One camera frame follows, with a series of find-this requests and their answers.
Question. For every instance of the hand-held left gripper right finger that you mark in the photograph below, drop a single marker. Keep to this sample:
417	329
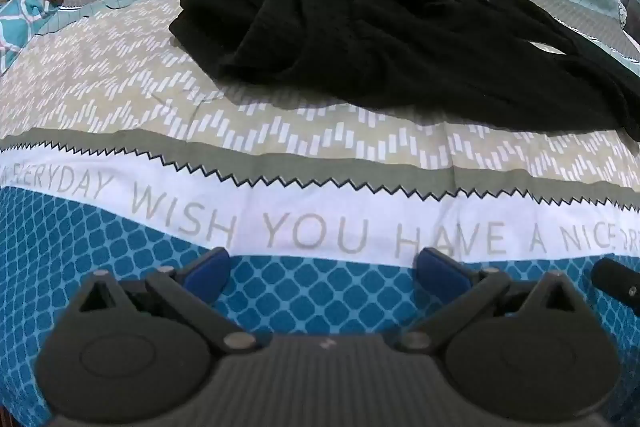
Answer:
440	270

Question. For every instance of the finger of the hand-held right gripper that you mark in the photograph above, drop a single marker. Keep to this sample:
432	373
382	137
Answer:
616	281

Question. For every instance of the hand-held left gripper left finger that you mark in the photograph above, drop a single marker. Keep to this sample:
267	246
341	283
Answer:
209	270

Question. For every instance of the black pants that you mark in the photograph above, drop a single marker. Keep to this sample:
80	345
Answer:
380	32

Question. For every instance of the patterned printed blanket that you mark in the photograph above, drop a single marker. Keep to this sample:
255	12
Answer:
280	167

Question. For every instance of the teal lattice pillow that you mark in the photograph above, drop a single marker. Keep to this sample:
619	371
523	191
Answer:
25	27

